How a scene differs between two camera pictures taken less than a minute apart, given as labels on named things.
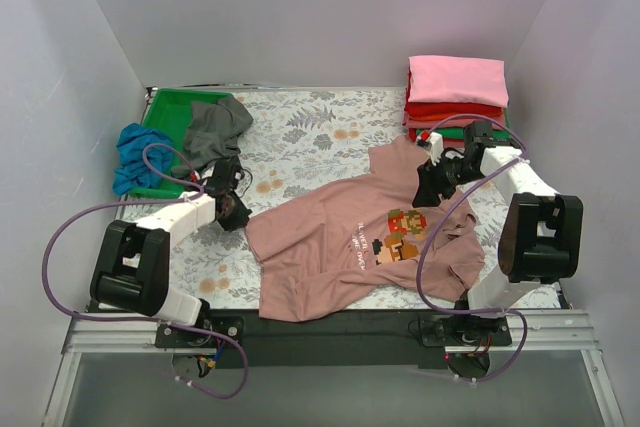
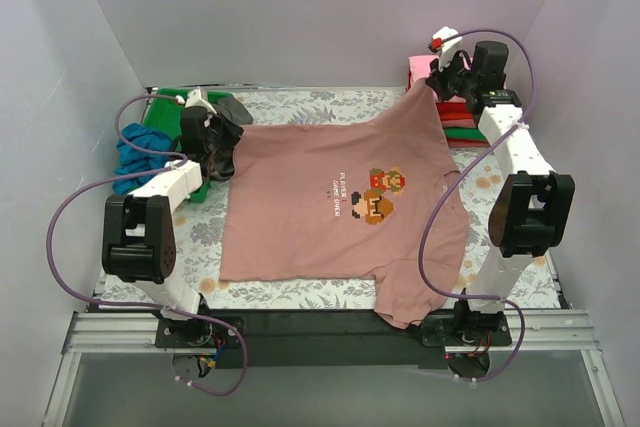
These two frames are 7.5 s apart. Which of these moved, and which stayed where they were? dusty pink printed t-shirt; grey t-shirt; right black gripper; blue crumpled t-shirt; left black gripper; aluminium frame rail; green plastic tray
Moved: dusty pink printed t-shirt; left black gripper; right black gripper
Stayed: grey t-shirt; aluminium frame rail; blue crumpled t-shirt; green plastic tray
